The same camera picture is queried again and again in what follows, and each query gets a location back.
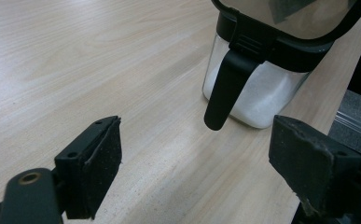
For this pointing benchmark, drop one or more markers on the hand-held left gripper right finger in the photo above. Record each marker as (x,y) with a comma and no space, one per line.
(304,161)

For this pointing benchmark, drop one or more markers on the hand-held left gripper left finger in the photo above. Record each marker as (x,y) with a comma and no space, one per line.
(91,168)

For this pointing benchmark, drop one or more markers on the aluminium floor rail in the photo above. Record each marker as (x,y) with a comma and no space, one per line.
(357,127)

